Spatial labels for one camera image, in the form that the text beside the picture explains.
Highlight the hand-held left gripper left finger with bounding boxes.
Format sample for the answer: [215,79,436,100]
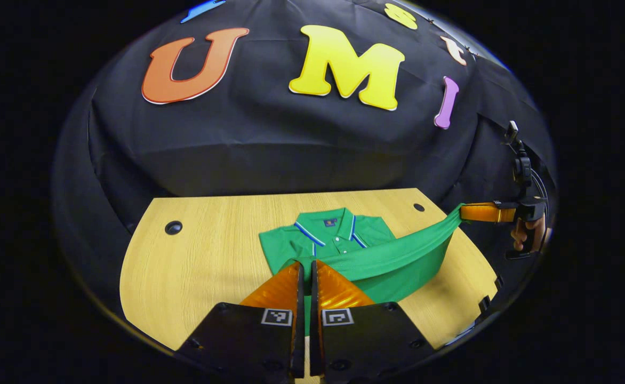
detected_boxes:
[175,260,306,382]

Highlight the green polo T-shirt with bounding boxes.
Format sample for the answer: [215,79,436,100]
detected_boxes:
[259,203,465,337]

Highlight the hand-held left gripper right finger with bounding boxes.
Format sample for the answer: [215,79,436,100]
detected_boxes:
[309,260,437,384]

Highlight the black backdrop cloth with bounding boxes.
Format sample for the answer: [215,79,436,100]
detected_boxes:
[51,0,558,321]

